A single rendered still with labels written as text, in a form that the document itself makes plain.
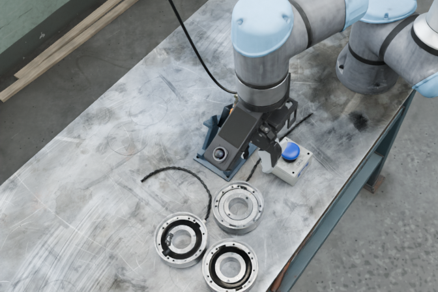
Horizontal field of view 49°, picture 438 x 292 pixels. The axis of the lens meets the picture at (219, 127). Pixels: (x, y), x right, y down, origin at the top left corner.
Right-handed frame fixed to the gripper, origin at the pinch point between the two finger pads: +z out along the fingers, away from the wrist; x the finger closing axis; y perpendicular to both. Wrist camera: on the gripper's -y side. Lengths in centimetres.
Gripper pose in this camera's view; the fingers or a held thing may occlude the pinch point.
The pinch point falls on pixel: (254, 164)
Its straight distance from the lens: 86.0
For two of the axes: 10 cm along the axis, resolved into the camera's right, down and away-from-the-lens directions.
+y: 6.3, -6.7, 3.9
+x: -7.7, -4.9, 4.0
